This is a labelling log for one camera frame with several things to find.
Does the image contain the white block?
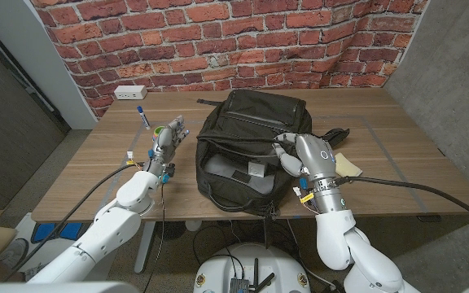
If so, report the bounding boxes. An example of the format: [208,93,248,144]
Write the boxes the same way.
[247,161,268,178]

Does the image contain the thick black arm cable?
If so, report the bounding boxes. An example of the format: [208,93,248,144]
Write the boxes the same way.
[334,175,469,231]
[4,162,146,282]

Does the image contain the white table leg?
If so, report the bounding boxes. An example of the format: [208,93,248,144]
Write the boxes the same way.
[134,221,156,274]

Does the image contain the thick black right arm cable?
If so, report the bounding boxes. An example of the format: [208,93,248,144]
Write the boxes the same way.
[334,175,469,231]

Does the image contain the small grey electronics box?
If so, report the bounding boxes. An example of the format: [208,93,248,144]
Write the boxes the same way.
[229,278,248,293]

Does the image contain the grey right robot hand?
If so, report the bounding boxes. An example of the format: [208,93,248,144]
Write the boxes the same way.
[273,132,337,182]

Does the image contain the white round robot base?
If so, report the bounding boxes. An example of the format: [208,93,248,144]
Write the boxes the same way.
[193,243,312,293]

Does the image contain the red brick print backdrop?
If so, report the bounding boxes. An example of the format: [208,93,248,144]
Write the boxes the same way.
[30,0,429,119]

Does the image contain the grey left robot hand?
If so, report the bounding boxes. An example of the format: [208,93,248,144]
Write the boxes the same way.
[146,115,191,173]

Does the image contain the pale yellow sponge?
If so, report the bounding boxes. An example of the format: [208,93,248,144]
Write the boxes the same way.
[334,152,363,178]

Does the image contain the white power strip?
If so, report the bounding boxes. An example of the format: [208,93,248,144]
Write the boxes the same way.
[113,85,148,101]

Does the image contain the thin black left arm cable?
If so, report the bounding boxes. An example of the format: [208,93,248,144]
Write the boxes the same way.
[142,194,166,293]

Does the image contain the blue floor object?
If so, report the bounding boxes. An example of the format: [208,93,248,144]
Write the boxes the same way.
[30,222,83,242]

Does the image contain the white marker blue cap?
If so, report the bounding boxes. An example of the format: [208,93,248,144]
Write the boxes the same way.
[136,105,151,130]

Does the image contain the black backpack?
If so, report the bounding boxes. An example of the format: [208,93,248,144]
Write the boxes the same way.
[195,88,350,217]

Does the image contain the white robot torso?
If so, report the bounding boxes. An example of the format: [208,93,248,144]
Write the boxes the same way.
[0,280,140,293]

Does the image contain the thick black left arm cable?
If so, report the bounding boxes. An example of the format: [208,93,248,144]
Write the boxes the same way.
[4,162,146,282]

